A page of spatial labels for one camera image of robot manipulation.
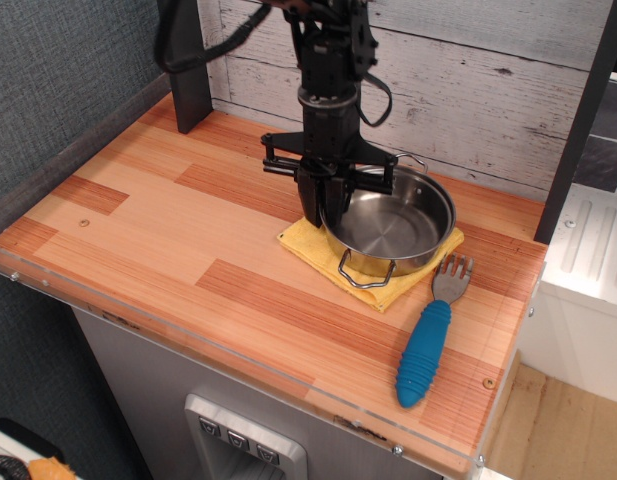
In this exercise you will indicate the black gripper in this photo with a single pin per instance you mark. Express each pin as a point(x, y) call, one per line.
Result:
point(330, 147)

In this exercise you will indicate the stainless steel pot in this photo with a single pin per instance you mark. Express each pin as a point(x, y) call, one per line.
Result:
point(381, 236)

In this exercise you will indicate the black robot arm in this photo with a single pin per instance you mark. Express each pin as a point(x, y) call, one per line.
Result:
point(334, 48)

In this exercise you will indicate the yellow folded cloth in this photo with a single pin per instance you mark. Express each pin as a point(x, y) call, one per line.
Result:
point(311, 246)

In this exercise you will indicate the grey toy fridge cabinet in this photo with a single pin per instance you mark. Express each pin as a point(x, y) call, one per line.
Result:
point(150, 384)

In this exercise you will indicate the silver dispenser panel with buttons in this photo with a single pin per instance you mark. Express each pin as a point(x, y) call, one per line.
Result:
point(231, 446)

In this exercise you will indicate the orange object bottom left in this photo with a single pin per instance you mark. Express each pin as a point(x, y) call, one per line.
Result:
point(50, 469)

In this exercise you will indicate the blue handled metal fork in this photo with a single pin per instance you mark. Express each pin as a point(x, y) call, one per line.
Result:
point(421, 358)

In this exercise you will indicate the dark grey left post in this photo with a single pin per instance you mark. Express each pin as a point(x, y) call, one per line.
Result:
point(178, 42)

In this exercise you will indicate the dark grey post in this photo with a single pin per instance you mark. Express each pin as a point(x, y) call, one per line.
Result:
point(178, 42)
point(599, 75)

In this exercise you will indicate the dark grey right post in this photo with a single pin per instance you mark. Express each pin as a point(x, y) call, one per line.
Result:
point(599, 75)

